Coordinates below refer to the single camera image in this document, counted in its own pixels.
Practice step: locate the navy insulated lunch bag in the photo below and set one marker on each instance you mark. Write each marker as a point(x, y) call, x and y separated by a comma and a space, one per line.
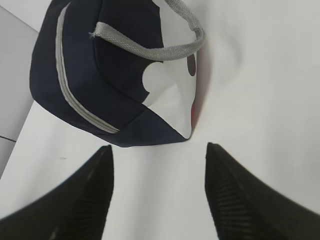
point(122, 70)

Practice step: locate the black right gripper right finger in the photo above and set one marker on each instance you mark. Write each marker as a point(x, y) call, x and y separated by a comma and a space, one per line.
point(245, 208)

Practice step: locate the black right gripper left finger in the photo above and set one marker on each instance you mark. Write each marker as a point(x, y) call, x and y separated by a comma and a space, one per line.
point(75, 210)

